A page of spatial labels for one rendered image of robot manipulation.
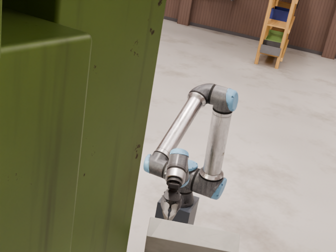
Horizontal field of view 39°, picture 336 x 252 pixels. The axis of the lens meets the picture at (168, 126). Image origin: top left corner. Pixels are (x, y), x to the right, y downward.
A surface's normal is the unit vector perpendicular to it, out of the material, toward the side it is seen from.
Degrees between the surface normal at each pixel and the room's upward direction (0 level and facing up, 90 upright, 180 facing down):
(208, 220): 0
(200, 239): 30
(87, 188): 90
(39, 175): 90
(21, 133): 90
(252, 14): 90
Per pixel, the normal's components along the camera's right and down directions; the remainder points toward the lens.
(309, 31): -0.33, 0.31
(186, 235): 0.10, -0.61
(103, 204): 0.85, 0.33
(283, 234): 0.16, -0.91
